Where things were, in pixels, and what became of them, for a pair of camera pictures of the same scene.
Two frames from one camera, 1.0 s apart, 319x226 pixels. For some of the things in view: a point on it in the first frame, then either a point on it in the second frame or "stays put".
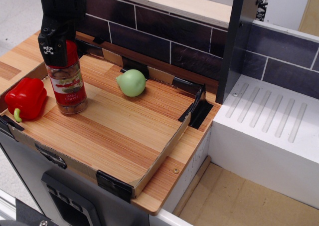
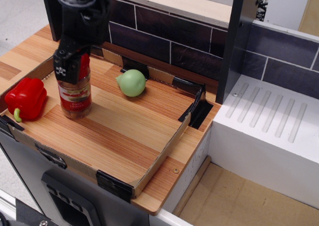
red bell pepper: (27, 98) stays put
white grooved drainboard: (268, 134) stays put
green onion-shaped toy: (132, 83) stays put
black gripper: (63, 6) → (86, 14)
